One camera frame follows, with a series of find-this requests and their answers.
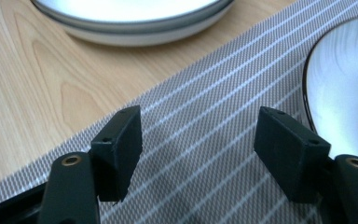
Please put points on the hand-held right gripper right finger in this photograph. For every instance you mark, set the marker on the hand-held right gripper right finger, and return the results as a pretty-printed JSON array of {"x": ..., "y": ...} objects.
[{"x": 292, "y": 155}]

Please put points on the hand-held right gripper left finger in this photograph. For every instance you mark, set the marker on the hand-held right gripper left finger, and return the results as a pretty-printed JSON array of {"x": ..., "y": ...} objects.
[{"x": 118, "y": 155}]

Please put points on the white plate with dark rim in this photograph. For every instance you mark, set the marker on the white plate with dark rim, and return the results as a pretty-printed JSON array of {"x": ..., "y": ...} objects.
[
  {"x": 127, "y": 7},
  {"x": 345, "y": 93},
  {"x": 136, "y": 39}
]

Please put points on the grey striped placemat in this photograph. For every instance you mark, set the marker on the grey striped placemat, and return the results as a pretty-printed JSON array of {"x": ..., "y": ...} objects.
[{"x": 199, "y": 109}]

